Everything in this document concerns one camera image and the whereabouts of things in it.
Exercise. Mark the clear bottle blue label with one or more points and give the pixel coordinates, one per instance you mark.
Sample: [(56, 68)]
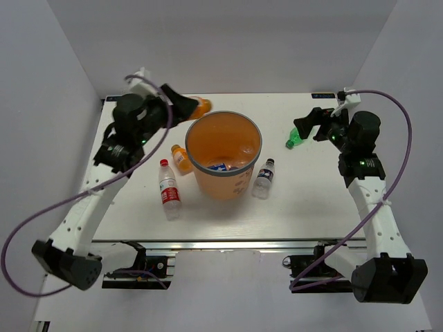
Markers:
[(244, 155)]

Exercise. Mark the orange juice bottle wide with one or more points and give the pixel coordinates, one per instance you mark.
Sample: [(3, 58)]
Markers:
[(204, 106)]

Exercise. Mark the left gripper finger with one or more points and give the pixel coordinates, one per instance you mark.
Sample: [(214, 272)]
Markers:
[(181, 102), (181, 115)]

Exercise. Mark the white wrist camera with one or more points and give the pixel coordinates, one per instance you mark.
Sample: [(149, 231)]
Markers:
[(138, 86), (348, 98)]

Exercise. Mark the orange plastic bin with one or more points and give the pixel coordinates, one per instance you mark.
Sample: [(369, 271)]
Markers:
[(216, 135)]

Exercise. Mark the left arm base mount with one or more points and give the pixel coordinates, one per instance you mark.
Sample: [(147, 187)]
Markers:
[(145, 268)]

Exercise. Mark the clear bottle black cap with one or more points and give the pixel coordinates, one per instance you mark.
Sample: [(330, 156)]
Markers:
[(263, 182)]

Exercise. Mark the blue table sticker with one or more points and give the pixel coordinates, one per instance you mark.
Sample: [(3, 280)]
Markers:
[(323, 95), (112, 98)]

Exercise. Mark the green plastic bottle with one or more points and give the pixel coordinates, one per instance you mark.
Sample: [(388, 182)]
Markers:
[(294, 139)]

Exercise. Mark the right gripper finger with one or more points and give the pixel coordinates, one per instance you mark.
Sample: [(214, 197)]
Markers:
[(316, 117), (321, 134)]

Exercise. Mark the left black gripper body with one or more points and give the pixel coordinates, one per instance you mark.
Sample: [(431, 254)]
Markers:
[(156, 113)]

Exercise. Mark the left blue table sticker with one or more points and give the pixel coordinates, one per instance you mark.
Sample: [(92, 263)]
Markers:
[(112, 98)]

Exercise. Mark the clear bottle red label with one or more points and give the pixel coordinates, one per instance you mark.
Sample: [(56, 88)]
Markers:
[(169, 191)]

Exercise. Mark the small orange juice bottle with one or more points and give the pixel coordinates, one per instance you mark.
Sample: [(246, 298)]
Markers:
[(181, 159)]

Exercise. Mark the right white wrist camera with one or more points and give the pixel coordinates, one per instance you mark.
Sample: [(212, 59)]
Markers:
[(348, 98)]

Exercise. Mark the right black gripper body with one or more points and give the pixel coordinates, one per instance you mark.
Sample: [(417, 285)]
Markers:
[(337, 135)]

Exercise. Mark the aluminium table rail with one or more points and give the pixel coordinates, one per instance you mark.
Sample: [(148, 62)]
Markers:
[(233, 244)]

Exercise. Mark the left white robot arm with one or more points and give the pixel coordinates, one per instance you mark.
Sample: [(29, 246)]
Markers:
[(67, 253)]

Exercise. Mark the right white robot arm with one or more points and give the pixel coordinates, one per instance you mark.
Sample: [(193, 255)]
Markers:
[(389, 273)]

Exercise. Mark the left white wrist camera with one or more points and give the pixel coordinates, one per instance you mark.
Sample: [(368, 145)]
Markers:
[(138, 86)]

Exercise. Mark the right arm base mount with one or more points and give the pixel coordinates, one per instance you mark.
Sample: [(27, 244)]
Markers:
[(314, 281)]

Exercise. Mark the right blue table sticker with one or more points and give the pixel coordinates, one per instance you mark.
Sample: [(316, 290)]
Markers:
[(323, 95)]

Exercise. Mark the crushed bottle inside bin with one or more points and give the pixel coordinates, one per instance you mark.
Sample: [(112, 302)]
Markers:
[(224, 164)]

